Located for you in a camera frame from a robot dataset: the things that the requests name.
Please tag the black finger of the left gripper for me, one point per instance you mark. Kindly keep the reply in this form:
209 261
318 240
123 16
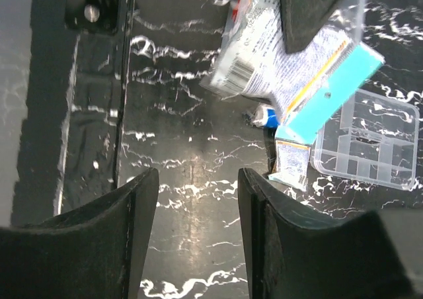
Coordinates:
302 19

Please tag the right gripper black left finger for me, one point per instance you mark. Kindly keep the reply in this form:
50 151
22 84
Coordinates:
97 250

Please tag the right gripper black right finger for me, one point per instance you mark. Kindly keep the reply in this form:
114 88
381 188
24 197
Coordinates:
293 251

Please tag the teal topped cotton swab bag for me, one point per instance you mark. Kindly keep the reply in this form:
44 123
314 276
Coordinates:
305 88

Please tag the teal topped packet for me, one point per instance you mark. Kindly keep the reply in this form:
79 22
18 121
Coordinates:
292 159

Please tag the blue white bandage roll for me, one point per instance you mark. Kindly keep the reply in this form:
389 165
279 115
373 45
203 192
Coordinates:
263 116

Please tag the clear compartment organizer tray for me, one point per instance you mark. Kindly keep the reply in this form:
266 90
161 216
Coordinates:
371 139

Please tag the black front mounting rail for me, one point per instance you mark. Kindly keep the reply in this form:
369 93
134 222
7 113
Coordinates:
69 142

